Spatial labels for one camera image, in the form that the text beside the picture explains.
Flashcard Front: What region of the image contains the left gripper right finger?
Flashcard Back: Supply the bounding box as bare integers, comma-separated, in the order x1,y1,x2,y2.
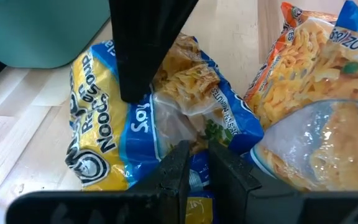
208,141,358,224

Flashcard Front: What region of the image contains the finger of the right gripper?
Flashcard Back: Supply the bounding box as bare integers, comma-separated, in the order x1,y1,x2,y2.
108,0,200,105

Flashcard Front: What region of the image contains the teal plastic bin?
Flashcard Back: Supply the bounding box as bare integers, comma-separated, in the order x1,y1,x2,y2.
0,0,111,69

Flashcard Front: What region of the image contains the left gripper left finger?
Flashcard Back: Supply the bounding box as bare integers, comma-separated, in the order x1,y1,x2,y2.
6,139,193,224

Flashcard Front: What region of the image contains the orange Maruchan noodle packet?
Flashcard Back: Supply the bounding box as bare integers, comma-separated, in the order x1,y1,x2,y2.
243,1,338,130

